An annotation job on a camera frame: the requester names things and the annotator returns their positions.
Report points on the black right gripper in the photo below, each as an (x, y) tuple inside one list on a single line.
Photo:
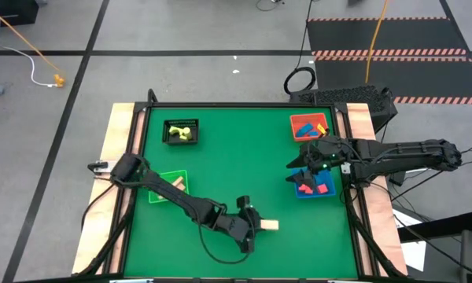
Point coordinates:
[(326, 151)]

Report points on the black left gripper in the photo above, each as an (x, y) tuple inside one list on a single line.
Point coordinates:
[(236, 227)]

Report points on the beige wooden block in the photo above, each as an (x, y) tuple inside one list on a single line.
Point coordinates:
[(270, 225)]

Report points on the red arch block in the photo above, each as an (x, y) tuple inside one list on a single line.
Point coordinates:
[(308, 191)]

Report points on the red cube block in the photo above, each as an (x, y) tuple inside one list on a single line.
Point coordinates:
[(322, 189)]

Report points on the blue rectangular block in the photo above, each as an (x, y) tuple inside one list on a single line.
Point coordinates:
[(308, 127)]

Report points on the yellow rectangular block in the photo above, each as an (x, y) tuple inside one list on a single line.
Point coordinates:
[(185, 137)]

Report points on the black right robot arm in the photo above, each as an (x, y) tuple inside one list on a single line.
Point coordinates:
[(409, 155)]

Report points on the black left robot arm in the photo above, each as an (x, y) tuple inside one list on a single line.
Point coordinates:
[(173, 194)]

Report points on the blue plastic basket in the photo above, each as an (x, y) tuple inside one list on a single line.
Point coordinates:
[(330, 181)]

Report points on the red plastic basket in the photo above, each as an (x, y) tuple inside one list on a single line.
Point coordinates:
[(297, 120)]

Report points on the green table mat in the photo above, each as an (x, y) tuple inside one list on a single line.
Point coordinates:
[(240, 165)]

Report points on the black mesh computer case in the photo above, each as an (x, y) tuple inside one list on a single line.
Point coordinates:
[(338, 95)]

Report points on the long wooden block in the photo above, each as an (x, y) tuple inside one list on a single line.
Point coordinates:
[(178, 181)]

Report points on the green plastic basket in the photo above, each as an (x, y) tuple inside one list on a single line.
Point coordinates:
[(169, 174)]

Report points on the yellow cylinder block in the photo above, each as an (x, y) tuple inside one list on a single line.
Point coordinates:
[(186, 131)]

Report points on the black plastic basket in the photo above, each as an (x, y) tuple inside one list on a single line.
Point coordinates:
[(171, 139)]

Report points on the white paper sheet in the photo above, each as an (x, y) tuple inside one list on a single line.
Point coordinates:
[(415, 253)]

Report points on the black base bar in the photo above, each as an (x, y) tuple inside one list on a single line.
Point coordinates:
[(440, 228)]

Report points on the black hazard-striped floor mat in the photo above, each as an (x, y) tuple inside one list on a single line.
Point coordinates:
[(417, 35)]

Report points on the black cabinet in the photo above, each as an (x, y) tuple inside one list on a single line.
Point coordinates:
[(8, 12)]

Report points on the silver mounting bracket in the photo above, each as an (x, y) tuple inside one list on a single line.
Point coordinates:
[(346, 168), (98, 167)]

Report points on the black table frame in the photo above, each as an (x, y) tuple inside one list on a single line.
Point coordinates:
[(240, 105)]

